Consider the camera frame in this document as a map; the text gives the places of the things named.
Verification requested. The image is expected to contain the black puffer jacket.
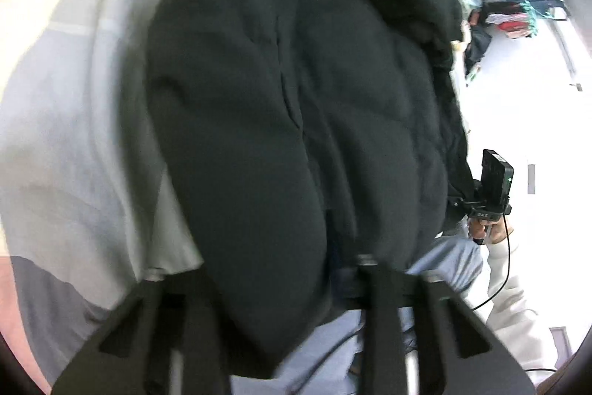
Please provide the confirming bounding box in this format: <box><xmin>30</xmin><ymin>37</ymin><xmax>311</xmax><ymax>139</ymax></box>
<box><xmin>147</xmin><ymin>0</ymin><xmax>474</xmax><ymax>378</ymax></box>

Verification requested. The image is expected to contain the person's right hand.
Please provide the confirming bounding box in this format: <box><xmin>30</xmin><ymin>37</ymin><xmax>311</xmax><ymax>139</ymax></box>
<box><xmin>468</xmin><ymin>218</ymin><xmax>513</xmax><ymax>245</ymax></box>

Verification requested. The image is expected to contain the patchwork checkered quilt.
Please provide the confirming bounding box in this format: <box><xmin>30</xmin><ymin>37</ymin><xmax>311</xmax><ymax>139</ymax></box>
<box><xmin>1</xmin><ymin>0</ymin><xmax>201</xmax><ymax>393</ymax></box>

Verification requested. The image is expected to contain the green sock drying hanger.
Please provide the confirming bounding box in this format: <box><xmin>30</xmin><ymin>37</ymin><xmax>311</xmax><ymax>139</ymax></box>
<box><xmin>520</xmin><ymin>1</ymin><xmax>554</xmax><ymax>37</ymax></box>

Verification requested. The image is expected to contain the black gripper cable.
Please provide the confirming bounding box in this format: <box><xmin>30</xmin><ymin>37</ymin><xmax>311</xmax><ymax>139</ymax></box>
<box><xmin>468</xmin><ymin>213</ymin><xmax>514</xmax><ymax>314</ymax></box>

